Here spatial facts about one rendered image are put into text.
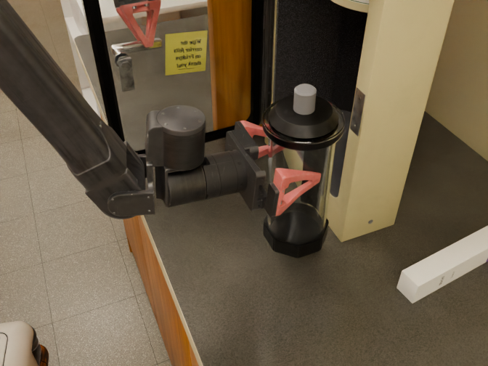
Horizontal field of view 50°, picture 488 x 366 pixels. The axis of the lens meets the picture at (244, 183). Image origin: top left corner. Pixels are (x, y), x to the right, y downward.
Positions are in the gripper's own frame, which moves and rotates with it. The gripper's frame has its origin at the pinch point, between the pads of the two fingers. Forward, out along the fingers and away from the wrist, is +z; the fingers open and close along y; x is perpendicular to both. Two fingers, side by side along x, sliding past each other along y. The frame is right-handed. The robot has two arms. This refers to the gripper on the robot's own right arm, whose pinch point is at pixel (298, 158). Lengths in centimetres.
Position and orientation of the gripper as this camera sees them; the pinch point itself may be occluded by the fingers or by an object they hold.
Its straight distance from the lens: 73.3
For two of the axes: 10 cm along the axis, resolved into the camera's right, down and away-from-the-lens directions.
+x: -0.8, 7.7, 6.4
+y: -3.9, -6.1, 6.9
